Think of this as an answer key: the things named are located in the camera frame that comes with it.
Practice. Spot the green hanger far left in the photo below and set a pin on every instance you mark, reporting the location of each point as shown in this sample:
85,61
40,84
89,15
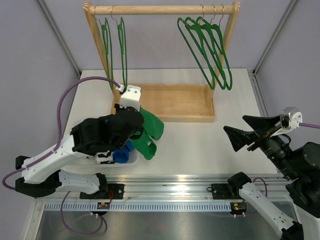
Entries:
107,54

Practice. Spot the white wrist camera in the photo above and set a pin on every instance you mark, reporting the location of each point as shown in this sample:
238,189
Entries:
129,97
290,119

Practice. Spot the white plastic basket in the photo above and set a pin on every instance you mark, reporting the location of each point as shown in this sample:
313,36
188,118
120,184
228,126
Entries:
87,140

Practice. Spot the green tank top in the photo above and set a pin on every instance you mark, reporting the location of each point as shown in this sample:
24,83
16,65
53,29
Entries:
153,129

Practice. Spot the black white striped tank top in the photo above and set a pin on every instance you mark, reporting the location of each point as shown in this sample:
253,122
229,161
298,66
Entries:
105,158

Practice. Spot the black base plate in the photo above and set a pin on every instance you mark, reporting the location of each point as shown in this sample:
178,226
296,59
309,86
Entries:
219,191
115,190

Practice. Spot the aluminium mounting rail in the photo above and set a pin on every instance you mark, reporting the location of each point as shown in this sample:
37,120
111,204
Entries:
180,188

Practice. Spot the blue tank top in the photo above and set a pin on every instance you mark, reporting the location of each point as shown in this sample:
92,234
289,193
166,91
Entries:
120,155

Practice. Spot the green hanger with blue top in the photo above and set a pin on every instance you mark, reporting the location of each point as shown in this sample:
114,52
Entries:
190,33

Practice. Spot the green hanger with striped top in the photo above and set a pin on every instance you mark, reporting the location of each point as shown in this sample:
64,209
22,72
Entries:
211,35

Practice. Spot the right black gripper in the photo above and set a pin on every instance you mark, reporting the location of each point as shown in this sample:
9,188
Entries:
263,127

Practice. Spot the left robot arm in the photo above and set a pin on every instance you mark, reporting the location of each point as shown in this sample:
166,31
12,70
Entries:
43,175

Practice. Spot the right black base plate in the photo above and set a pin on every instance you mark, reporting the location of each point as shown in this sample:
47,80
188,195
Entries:
219,191

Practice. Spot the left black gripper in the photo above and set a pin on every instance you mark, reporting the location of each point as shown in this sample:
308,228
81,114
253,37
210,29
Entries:
117,107

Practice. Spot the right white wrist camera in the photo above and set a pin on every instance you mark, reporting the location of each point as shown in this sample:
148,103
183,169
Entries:
290,119

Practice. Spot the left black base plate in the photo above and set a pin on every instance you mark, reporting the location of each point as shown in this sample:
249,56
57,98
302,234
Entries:
115,190

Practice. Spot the wooden clothes rack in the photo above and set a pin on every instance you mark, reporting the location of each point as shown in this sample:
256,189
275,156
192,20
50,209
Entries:
172,102

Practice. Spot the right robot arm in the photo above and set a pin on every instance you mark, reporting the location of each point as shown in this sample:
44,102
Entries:
301,167

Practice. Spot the white slotted cable duct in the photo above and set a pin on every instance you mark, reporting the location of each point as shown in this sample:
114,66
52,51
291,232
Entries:
119,206

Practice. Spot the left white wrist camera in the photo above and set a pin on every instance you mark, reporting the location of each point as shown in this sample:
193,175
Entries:
129,97

